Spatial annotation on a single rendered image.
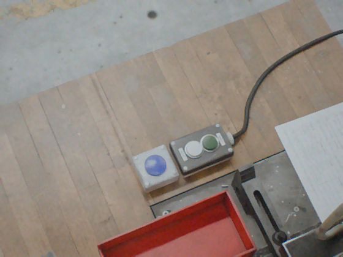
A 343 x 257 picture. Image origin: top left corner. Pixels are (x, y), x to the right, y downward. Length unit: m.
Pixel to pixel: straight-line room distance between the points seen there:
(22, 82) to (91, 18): 0.34
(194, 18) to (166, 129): 1.23
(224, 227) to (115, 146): 0.26
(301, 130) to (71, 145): 0.44
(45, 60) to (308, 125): 1.28
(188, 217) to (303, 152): 0.26
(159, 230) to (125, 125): 0.22
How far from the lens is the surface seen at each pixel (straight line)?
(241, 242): 1.29
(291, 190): 1.34
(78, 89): 1.40
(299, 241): 1.06
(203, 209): 1.30
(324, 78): 1.46
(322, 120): 1.41
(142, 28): 2.52
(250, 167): 1.25
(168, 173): 1.29
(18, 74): 2.46
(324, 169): 1.37
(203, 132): 1.33
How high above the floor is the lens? 2.15
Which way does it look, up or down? 67 degrees down
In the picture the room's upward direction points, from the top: 6 degrees clockwise
